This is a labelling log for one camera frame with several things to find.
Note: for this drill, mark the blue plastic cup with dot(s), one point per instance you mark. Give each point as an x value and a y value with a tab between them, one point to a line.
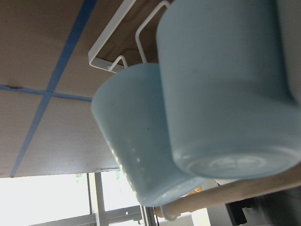
130	112
229	112

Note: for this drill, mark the brown table mat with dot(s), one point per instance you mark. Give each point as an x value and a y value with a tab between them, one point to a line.
46	86

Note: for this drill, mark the white wire cup rack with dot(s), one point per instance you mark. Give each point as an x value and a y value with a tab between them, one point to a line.
129	24

